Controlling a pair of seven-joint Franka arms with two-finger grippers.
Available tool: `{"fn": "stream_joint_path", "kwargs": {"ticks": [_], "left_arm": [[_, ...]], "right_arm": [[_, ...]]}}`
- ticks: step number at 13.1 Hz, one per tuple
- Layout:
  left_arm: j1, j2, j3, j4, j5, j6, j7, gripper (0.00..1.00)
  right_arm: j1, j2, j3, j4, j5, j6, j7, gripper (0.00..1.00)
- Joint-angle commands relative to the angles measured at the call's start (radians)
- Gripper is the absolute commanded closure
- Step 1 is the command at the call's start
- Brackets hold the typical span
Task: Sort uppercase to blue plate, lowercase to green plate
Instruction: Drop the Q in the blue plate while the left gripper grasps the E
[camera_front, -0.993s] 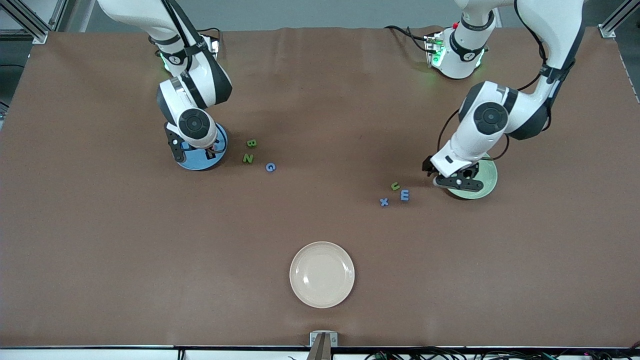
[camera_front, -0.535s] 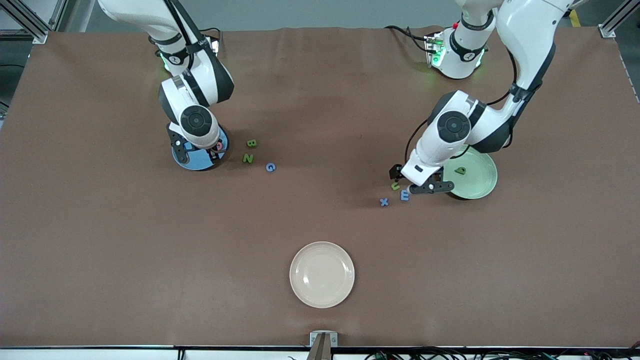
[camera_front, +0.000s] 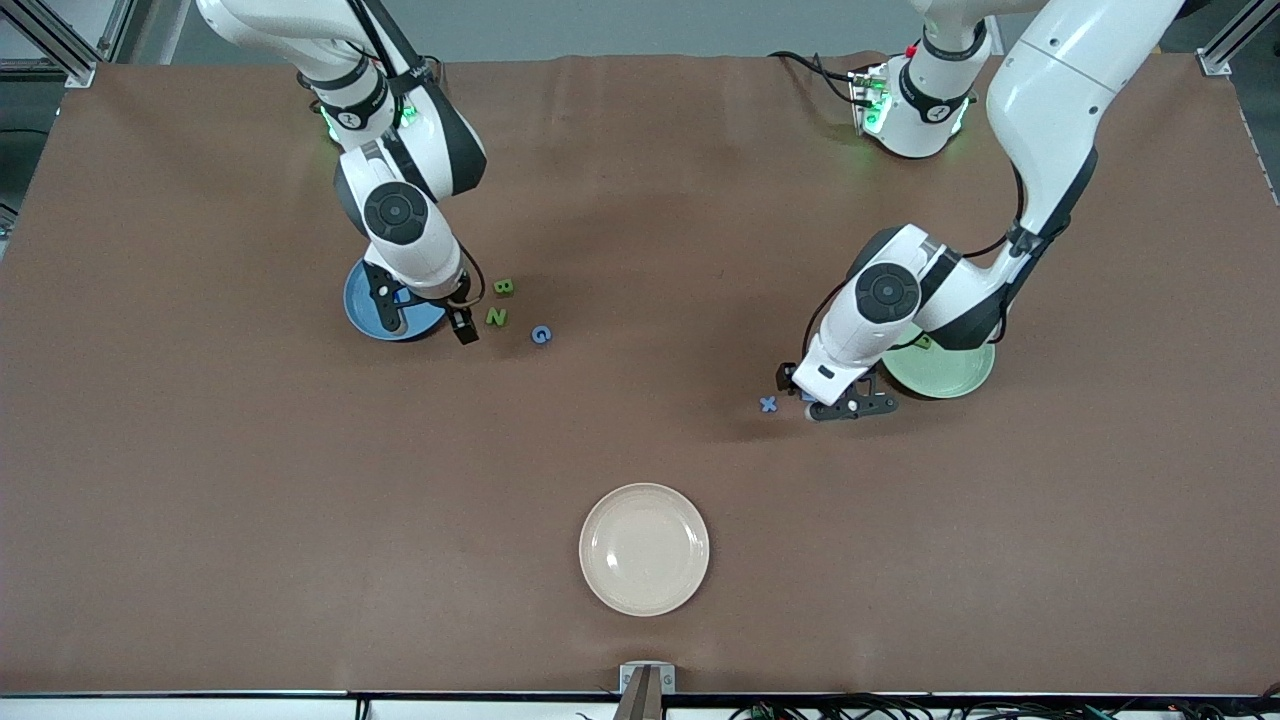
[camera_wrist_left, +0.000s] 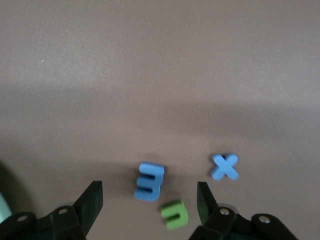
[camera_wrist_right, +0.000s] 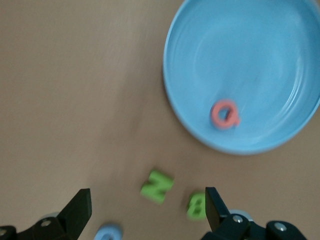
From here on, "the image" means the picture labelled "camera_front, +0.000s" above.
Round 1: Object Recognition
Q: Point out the blue plate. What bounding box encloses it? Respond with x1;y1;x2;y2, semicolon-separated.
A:
343;258;448;342

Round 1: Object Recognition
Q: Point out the green plate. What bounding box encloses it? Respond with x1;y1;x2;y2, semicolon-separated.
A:
882;325;997;400

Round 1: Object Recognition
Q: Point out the cream plate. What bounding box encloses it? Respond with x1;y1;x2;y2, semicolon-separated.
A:
579;483;711;617

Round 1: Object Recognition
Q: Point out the metal base connector plate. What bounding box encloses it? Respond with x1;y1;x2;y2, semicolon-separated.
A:
850;65;891;136

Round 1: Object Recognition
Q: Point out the brown table cover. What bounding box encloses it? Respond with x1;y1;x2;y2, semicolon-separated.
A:
0;52;1280;696

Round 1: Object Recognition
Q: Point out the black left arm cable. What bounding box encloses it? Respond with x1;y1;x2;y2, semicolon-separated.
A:
803;165;1063;351

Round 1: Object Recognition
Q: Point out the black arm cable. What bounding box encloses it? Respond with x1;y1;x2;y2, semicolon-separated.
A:
803;165;1063;351
345;0;487;306

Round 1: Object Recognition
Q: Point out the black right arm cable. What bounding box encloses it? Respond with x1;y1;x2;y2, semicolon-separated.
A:
345;0;487;306

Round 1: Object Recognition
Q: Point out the black base cable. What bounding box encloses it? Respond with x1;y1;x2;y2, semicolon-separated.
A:
768;50;863;106

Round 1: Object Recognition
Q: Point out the grey metal camera bracket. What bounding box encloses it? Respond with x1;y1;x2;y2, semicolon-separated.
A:
619;662;677;720

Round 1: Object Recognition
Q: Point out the aluminium frame profile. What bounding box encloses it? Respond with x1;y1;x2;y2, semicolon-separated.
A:
1198;0;1259;77
0;0;136;89

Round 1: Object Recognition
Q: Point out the white table edge rail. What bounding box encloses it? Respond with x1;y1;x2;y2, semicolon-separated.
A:
0;693;1280;720

